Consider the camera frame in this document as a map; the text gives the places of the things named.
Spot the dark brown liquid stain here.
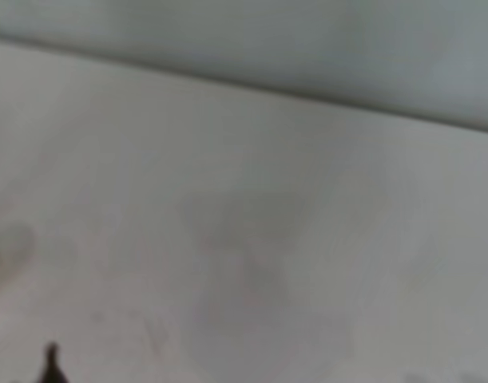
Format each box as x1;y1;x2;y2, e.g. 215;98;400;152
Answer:
36;341;69;383

